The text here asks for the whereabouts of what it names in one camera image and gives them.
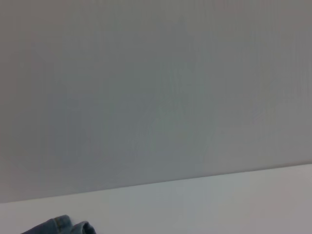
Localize blue denim shorts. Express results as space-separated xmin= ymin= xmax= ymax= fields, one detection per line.
xmin=20 ymin=214 xmax=97 ymax=234

